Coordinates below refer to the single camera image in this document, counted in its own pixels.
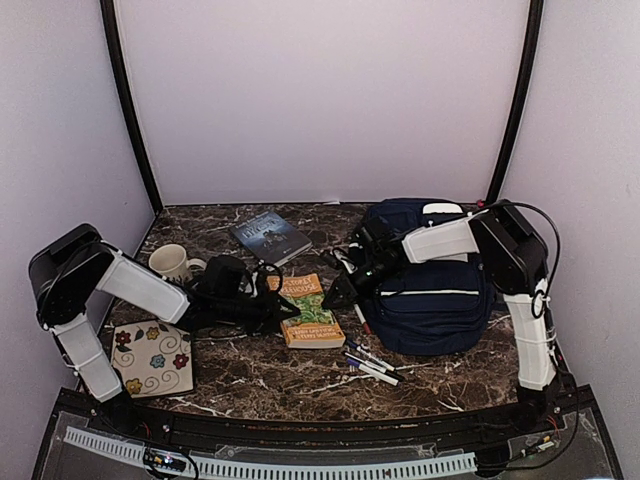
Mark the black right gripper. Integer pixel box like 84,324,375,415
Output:
323,258,398,311

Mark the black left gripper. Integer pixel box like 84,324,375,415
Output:
214,285,301,336

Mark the orange treehouse paperback book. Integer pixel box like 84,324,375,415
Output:
268,273,346,349

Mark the navy blue backpack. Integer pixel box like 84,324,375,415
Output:
358,198,496,356

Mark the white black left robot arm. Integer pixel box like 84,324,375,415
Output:
27,223,300,436

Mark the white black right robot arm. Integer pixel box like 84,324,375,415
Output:
322,199,558,434

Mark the red capped white marker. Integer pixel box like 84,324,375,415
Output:
354,303,371,335

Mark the blue capped white marker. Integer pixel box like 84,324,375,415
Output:
346,339,370,356

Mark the purple capped white marker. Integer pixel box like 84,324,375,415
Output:
344,352,391,373

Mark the dark blue hardcover book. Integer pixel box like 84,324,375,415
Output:
230,211,312,267

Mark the black capped white marker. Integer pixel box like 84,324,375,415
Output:
347,357,402,386

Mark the cream floral mug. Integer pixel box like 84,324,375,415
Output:
148,244,207,284

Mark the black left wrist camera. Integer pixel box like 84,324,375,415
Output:
202,255,247,297

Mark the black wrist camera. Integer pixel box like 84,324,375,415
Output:
355,219,394,254
202,255,247,297

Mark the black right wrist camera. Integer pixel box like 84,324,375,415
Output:
355,219,394,254

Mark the white slotted cable duct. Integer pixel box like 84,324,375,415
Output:
63,427,477,479

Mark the black front rail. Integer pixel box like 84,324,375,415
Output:
43,385,609,451

